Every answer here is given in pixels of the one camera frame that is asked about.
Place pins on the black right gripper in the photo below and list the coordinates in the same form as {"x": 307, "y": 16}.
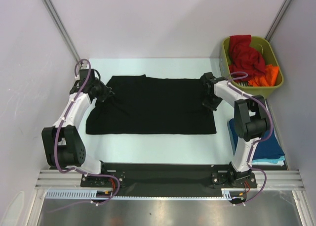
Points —
{"x": 210, "y": 102}

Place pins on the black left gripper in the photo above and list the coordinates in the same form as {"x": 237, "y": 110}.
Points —
{"x": 107, "y": 91}

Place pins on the black t shirt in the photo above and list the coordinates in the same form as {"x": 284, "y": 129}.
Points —
{"x": 147, "y": 106}

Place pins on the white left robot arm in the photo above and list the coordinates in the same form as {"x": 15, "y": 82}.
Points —
{"x": 63, "y": 146}

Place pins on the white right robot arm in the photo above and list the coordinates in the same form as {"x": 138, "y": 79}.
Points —
{"x": 251, "y": 117}

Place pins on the red t shirt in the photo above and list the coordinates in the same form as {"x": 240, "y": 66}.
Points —
{"x": 244, "y": 58}

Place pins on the orange t shirt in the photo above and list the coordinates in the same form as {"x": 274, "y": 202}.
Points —
{"x": 268, "y": 79}

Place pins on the green plastic basket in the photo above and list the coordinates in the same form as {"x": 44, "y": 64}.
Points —
{"x": 264, "y": 47}

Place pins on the folded dark blue t shirt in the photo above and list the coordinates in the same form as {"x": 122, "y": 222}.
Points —
{"x": 269, "y": 149}

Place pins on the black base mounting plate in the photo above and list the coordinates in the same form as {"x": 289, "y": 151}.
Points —
{"x": 174, "y": 179}

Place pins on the folded light blue t shirt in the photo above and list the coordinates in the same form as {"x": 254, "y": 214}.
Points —
{"x": 265, "y": 161}

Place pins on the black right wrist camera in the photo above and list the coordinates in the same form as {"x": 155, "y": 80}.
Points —
{"x": 208, "y": 79}

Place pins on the white slotted cable duct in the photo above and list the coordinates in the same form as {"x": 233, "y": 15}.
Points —
{"x": 102, "y": 195}

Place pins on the aluminium frame post left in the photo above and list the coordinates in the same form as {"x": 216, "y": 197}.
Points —
{"x": 52, "y": 11}

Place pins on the aluminium frame post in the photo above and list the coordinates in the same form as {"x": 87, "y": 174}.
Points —
{"x": 52, "y": 11}
{"x": 278, "y": 18}

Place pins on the aluminium frame post right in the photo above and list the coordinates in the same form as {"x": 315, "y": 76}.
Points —
{"x": 278, "y": 18}

